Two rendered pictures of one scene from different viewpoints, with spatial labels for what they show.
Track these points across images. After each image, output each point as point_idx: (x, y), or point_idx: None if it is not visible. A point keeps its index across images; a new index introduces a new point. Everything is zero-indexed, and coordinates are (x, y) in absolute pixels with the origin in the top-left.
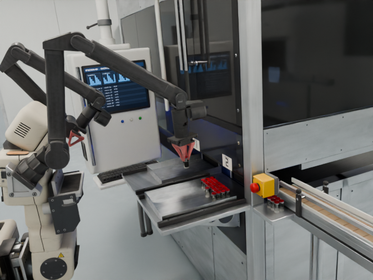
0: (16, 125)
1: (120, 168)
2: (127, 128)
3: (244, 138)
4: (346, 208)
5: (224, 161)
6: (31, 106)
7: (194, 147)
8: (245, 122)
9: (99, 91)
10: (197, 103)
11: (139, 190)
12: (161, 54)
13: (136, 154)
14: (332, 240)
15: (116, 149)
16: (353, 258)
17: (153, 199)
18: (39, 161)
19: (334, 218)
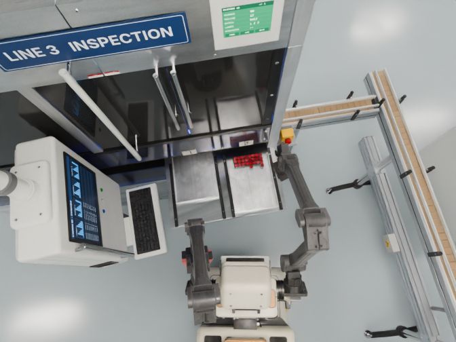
0: (271, 296)
1: (136, 229)
2: (106, 208)
3: (274, 127)
4: (317, 106)
5: (242, 144)
6: (258, 283)
7: (186, 155)
8: (277, 121)
9: (190, 222)
10: (288, 148)
11: (225, 216)
12: (117, 133)
13: (119, 208)
14: (322, 124)
15: (117, 227)
16: (334, 123)
17: (239, 207)
18: (300, 275)
19: (318, 116)
